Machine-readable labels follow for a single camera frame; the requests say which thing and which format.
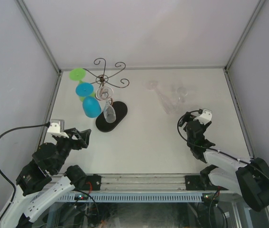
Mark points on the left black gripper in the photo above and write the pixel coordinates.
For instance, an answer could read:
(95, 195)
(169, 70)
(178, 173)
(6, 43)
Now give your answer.
(83, 136)

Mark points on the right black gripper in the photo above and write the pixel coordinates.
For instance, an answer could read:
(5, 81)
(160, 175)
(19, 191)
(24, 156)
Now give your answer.
(188, 118)

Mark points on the blue plastic wine glass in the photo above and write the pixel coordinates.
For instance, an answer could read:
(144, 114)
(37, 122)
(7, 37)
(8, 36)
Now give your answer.
(90, 104)

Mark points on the clear champagne flute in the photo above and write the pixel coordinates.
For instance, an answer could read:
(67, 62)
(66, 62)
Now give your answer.
(105, 93)

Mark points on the green plastic wine glass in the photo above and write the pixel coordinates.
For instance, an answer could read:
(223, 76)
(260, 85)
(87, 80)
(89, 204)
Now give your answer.
(78, 78)

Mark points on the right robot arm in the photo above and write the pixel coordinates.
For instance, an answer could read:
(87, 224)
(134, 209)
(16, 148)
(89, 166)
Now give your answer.
(248, 178)

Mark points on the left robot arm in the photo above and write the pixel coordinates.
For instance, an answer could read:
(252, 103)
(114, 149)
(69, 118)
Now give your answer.
(26, 203)

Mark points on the lying clear flute left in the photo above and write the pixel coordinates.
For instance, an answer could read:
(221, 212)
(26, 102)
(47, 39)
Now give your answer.
(164, 100)

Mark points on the lying clear flute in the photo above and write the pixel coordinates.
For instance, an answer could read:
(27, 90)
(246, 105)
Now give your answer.
(179, 95)
(164, 100)

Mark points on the lying clear flute right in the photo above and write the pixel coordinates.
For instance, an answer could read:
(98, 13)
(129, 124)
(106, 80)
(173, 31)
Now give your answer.
(179, 95)

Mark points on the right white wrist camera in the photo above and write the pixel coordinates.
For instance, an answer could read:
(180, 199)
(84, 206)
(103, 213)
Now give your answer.
(204, 117)

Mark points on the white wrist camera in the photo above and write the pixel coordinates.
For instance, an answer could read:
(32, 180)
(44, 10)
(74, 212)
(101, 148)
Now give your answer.
(56, 128)
(204, 117)

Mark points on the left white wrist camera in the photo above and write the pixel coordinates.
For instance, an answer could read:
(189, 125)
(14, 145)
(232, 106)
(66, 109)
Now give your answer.
(56, 128)

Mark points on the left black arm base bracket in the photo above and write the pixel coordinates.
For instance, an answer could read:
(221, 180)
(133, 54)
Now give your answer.
(93, 183)

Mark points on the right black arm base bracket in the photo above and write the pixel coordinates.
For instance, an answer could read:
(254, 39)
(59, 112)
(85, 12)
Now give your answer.
(193, 183)

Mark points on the aluminium front rail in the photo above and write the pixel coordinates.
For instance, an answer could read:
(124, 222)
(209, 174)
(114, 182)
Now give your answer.
(145, 183)

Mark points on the grey slotted cable duct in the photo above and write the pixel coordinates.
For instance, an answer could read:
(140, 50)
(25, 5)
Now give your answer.
(136, 197)

